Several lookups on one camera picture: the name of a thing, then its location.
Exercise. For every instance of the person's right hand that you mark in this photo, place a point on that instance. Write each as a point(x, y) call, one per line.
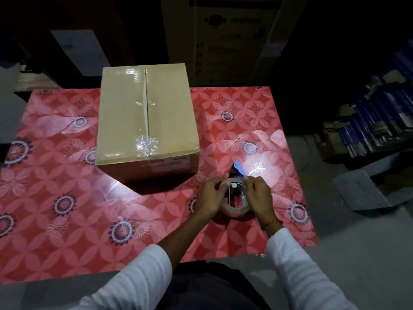
point(261, 196)

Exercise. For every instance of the person's left hand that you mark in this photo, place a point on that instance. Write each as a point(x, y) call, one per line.
point(206, 196)

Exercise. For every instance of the person's right thumb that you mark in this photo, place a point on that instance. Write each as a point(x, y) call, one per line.
point(249, 191)

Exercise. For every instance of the person's left thumb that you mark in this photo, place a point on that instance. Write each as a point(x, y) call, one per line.
point(225, 187)

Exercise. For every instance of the clear packing tape roll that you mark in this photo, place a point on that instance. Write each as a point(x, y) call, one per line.
point(235, 199)

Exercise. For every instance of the person's left forearm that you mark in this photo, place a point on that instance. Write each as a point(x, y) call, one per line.
point(151, 264)

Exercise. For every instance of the person's right forearm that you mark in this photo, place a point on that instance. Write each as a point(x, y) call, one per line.
point(296, 271)

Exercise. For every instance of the blue tape dispenser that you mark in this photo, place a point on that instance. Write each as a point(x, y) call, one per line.
point(237, 171)

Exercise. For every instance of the red floral tablecloth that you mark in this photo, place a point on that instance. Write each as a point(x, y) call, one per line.
point(142, 187)

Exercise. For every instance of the person's dark trousers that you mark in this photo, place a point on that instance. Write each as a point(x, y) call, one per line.
point(213, 287)

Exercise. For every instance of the taped brown cardboard box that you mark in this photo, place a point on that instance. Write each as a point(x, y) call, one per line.
point(146, 121)

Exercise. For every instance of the grey flat cardboard piece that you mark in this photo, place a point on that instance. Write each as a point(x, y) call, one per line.
point(359, 190)

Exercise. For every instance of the large printed cardboard carton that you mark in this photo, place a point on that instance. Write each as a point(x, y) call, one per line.
point(222, 38)

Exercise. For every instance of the pile of blue books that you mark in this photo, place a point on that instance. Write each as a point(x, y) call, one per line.
point(374, 109)

